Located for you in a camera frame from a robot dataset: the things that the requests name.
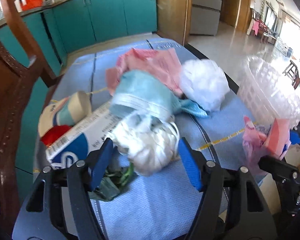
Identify pink plastic bag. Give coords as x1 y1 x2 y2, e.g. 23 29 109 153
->
242 116 291 176

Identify white paper ball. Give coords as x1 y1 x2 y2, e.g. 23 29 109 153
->
107 111 180 177

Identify red snack packet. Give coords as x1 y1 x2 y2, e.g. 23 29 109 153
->
40 125 72 147

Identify striped paper cup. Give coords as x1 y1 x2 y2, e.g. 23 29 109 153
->
38 91 92 137

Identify light blue cloth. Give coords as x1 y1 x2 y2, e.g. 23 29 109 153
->
109 70 208 121

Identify pink printed paper wrapper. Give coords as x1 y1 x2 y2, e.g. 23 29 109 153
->
106 48 183 97

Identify teal kitchen cabinets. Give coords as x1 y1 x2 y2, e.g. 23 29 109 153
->
15 0 157 200

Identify dark green plastic scrap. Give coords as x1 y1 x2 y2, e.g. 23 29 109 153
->
88 163 135 202

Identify white blue cardboard box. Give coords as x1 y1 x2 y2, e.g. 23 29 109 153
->
45 101 121 168

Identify white plastic laundry basket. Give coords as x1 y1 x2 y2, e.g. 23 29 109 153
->
237 56 300 128

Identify white crumpled plastic bag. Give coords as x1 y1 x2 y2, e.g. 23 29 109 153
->
179 59 230 112

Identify distant dining chairs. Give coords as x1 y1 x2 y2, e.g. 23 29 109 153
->
249 6 300 95

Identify brown wooden chair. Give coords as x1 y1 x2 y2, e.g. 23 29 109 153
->
0 0 57 238

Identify wooden door panel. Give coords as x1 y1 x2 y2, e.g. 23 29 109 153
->
157 0 192 45

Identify grey refrigerator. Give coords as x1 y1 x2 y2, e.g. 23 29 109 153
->
190 0 222 36

